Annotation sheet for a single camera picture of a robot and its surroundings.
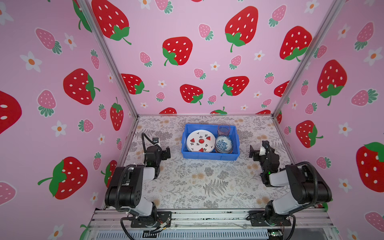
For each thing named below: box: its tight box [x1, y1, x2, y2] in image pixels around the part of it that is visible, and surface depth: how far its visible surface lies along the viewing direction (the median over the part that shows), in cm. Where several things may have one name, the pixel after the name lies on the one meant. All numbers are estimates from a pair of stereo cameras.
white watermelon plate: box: [186, 129, 216, 153], surface depth 103 cm
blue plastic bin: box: [181, 123, 240, 161], surface depth 98 cm
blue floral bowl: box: [215, 135, 233, 154], surface depth 95 cm
